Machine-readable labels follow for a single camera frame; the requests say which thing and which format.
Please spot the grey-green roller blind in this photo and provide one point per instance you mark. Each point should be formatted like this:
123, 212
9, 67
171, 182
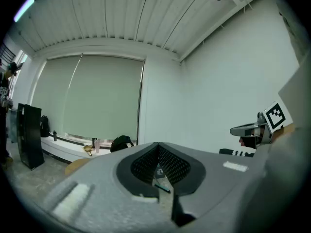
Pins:
97, 93

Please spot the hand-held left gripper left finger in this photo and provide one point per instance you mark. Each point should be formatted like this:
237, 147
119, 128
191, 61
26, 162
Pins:
97, 190

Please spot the oval wooden coffee table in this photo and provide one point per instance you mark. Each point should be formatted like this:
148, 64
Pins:
75, 166

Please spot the person's grey shirt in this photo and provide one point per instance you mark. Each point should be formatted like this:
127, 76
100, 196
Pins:
279, 178

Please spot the black white striped cushion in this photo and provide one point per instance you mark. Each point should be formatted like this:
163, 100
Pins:
235, 152

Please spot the dark water bottle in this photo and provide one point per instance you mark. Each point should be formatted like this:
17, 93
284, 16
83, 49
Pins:
55, 136

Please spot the white window bench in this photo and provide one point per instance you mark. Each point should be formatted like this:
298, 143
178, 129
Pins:
68, 150

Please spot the ceiling tube light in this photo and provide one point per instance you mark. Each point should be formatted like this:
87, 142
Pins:
24, 8

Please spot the person's right hand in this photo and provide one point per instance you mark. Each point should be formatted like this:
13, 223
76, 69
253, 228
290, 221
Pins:
247, 142

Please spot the pink tumbler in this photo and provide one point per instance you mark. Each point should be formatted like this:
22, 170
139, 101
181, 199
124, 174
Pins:
97, 147

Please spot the black backpack with tan patch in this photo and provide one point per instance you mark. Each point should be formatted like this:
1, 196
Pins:
44, 127

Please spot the black glass door fridge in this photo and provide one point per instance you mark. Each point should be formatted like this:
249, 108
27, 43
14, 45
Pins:
30, 135

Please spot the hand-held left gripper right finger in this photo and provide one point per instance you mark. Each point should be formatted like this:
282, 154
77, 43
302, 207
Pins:
218, 178

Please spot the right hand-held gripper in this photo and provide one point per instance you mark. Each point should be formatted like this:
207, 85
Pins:
275, 118

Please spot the person's right forearm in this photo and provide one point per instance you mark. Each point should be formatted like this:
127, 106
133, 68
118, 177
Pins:
286, 130

